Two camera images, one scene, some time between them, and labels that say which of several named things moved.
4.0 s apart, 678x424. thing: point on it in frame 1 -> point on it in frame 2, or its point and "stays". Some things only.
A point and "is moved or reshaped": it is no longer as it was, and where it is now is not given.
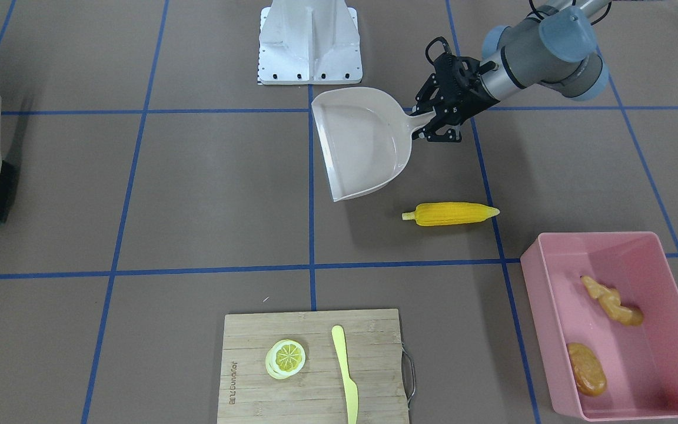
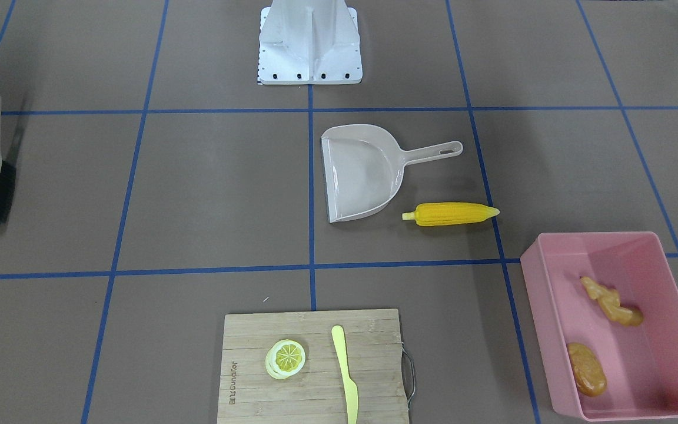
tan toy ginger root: [610, 301] stays
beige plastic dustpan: [366, 137] is moved or reshaped
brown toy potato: [590, 372] stays
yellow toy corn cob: [436, 214] stays
